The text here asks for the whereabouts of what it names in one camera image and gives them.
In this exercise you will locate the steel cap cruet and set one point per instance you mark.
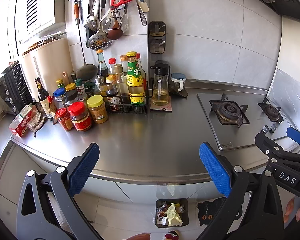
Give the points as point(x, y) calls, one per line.
point(99, 85)

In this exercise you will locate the red carton box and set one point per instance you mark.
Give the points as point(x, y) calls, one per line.
point(21, 123)

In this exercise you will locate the clear wrapper with white label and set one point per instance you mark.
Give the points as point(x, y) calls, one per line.
point(163, 220)

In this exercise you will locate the brown cap bottle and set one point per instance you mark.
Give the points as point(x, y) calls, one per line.
point(120, 80)

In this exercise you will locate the small yellow lid jar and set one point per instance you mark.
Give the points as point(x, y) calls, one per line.
point(70, 86)

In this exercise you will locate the glass jar blue lid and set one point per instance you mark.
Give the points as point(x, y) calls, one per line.
point(178, 81)

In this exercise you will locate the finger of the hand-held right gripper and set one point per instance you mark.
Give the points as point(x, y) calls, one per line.
point(265, 142)
point(297, 135)

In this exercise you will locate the yellow cap soy bottle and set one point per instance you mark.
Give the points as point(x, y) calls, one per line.
point(112, 97)

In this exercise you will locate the large gas burner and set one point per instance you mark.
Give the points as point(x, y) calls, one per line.
point(228, 111)

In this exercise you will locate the person's leg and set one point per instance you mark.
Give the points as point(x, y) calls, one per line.
point(137, 236)

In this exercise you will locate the steel slotted spoon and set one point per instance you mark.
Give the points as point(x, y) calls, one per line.
point(143, 17)

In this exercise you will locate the black lid jar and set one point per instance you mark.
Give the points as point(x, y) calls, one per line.
point(71, 97)

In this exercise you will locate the wooden spatula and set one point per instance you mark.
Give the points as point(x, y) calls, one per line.
point(65, 77)

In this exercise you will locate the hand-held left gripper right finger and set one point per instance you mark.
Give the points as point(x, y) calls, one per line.
point(215, 168)

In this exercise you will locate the steel skimmer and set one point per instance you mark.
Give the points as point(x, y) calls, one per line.
point(98, 41)

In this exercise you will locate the red white slipper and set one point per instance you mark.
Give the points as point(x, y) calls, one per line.
point(172, 235)

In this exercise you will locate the green label yellow cap bottle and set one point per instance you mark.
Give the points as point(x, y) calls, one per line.
point(135, 80)

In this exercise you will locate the black toaster oven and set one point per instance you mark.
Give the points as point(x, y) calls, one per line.
point(10, 90)

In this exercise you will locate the large red lid jar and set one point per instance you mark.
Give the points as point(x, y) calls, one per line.
point(81, 118)

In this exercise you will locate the small gas burner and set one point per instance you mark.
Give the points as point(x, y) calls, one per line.
point(271, 111)

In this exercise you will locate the square coaster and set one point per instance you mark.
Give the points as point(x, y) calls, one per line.
point(165, 108)

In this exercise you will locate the cream storage container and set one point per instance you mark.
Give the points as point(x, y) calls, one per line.
point(52, 62)

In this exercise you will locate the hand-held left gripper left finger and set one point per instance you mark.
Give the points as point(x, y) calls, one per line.
point(83, 167)

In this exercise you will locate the dark grey waste bin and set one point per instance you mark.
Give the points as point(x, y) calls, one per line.
point(185, 220)

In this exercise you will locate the green cap spice shaker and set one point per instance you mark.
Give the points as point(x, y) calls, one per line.
point(80, 90)

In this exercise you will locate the small red chili jar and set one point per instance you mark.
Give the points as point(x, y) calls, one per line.
point(64, 120)

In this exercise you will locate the dark brown wine bottle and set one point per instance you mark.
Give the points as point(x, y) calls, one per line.
point(42, 97)

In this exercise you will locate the tall red cap bottle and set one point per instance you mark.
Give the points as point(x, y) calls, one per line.
point(141, 66)

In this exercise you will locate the steel gas hob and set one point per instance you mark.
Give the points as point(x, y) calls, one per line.
point(252, 135)

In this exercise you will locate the pot holder cloth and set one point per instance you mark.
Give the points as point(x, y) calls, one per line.
point(37, 123)

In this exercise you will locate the small red cap bottle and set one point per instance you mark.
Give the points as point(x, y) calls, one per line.
point(112, 66)

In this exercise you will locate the steel slotted turner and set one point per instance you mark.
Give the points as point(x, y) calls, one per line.
point(125, 23)

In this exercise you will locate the red scissors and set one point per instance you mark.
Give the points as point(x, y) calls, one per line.
point(113, 5)

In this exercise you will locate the black cat floor mat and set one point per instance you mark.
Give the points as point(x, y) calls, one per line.
point(207, 212)

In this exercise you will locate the glass oil dispenser black lid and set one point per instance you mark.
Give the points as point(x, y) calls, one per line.
point(160, 95)

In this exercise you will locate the silver snack packet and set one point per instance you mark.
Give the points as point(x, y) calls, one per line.
point(162, 209)

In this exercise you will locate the yellow paper bag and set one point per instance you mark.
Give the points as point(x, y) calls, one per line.
point(174, 215)

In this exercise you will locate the brown wooden ladle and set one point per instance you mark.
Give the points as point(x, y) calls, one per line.
point(114, 32)

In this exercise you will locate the dark green cap jar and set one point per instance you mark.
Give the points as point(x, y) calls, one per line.
point(89, 88)

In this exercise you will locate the dark wall seasoning box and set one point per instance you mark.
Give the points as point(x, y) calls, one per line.
point(157, 29)
point(157, 46)

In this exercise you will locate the gold cap bottle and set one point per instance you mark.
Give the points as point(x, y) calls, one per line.
point(123, 61)

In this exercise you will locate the orange cap dark bottle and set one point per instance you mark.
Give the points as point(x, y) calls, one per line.
point(102, 65)

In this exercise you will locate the dark jar stand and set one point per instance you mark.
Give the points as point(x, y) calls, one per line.
point(181, 94)

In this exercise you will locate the foil backsplash panel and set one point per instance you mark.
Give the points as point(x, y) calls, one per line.
point(290, 92)

